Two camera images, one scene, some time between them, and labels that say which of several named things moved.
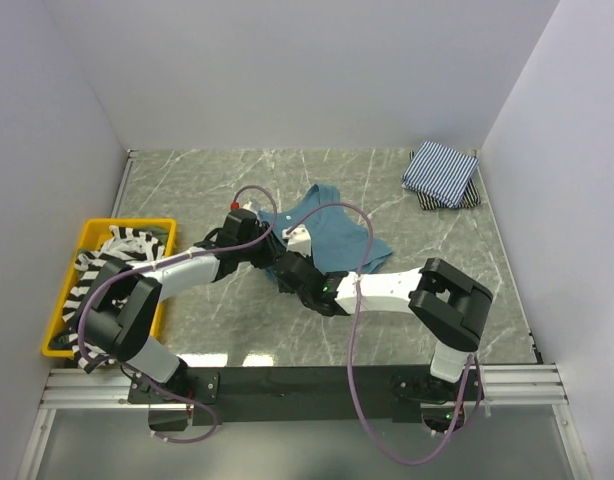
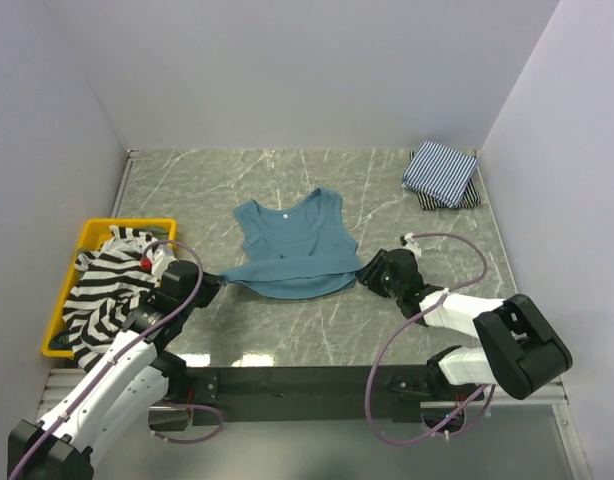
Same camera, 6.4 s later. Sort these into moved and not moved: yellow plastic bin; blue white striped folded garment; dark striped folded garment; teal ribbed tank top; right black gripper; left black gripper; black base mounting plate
Moved: teal ribbed tank top; left black gripper; right black gripper
Not moved: blue white striped folded garment; yellow plastic bin; dark striped folded garment; black base mounting plate
